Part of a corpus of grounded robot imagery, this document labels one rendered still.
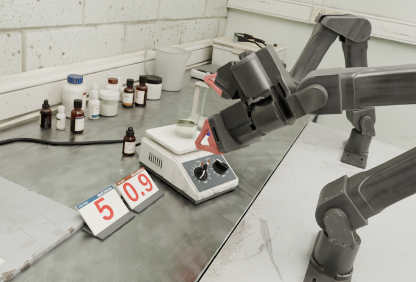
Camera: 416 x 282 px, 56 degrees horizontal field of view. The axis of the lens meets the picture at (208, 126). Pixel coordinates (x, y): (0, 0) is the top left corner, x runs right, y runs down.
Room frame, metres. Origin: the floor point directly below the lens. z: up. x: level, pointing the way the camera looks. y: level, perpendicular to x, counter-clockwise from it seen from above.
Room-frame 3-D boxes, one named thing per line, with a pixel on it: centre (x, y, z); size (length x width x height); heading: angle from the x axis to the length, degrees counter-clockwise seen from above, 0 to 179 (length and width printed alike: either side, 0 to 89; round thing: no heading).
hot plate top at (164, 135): (0.81, 0.06, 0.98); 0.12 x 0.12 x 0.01; 48
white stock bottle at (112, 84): (1.17, 0.32, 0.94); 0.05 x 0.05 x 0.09
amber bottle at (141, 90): (1.22, 0.23, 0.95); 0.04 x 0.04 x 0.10
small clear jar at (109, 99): (1.09, 0.30, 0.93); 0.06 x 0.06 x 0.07
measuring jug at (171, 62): (1.47, 0.20, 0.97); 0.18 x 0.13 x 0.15; 92
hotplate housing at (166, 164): (0.79, 0.04, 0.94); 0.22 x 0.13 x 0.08; 48
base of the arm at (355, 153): (1.11, -0.46, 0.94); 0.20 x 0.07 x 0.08; 160
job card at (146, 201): (0.67, 0.11, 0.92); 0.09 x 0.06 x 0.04; 157
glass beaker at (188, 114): (0.81, 0.05, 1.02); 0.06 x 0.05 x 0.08; 155
